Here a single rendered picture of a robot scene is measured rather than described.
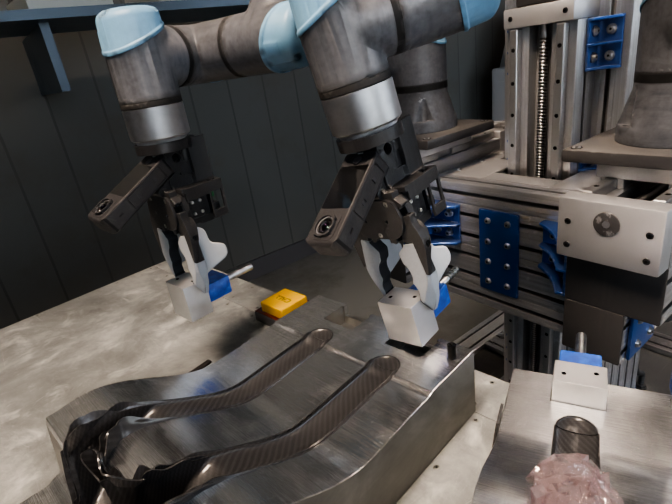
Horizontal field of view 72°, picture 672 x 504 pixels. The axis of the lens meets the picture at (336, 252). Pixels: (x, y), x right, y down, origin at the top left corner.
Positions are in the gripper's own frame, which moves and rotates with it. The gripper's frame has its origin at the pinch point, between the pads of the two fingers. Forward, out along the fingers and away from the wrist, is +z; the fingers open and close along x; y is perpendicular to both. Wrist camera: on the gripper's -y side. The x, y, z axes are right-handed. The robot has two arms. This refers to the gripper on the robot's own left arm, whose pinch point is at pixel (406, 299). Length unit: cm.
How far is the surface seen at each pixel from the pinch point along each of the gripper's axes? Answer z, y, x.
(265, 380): 3.2, -15.5, 11.1
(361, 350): 4.3, -5.8, 4.2
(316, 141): 17, 164, 198
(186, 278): -6.6, -11.9, 29.4
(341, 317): 5.4, 0.1, 13.8
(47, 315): 1, -25, 79
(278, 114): -7, 143, 198
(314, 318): 3.1, -3.6, 14.6
